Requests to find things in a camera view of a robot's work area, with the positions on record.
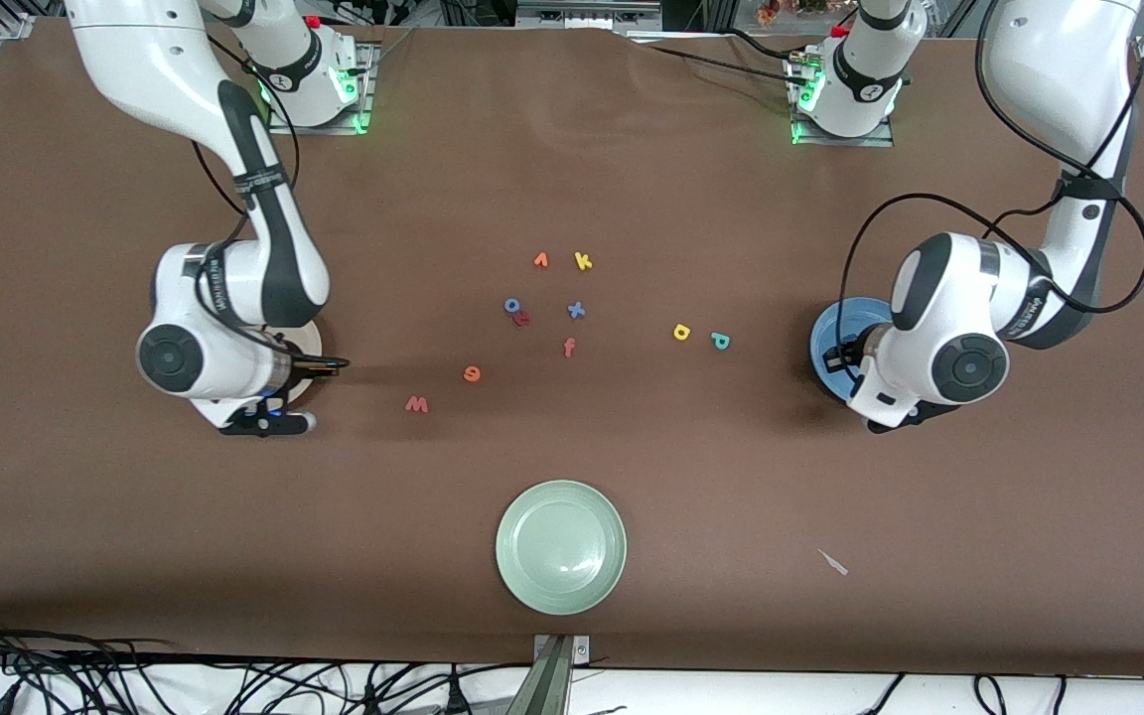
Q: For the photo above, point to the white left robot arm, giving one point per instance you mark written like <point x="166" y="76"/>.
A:
<point x="939" y="298"/>

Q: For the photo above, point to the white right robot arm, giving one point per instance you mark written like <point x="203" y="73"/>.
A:
<point x="264" y="248"/>

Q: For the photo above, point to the grey power strip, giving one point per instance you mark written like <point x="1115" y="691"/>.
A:
<point x="582" y="12"/>

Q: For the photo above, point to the red foam letter w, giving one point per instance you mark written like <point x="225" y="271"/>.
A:
<point x="417" y="404"/>

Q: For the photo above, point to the metal camera pole bracket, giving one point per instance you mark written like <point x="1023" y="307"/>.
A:
<point x="557" y="675"/>

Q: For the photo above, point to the beige plate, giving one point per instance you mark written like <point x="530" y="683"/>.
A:
<point x="307" y="338"/>

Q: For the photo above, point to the brown table cover sheet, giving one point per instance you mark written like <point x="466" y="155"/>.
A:
<point x="135" y="546"/>

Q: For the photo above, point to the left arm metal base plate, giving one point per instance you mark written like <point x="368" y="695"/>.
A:
<point x="870" y="141"/>

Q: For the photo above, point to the orange decorative object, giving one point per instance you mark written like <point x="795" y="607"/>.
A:
<point x="769" y="12"/>

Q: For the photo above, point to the small white paper scrap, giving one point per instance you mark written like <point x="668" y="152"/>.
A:
<point x="835" y="564"/>

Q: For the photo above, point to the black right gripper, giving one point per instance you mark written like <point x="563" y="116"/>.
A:
<point x="306" y="367"/>

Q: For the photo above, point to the blue plate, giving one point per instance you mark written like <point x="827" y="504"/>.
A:
<point x="830" y="320"/>

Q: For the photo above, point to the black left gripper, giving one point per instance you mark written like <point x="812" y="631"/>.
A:
<point x="843" y="357"/>

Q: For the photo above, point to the pale green plate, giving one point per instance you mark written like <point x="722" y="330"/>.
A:
<point x="560" y="548"/>

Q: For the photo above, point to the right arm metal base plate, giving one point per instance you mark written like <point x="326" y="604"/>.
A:
<point x="364" y="99"/>

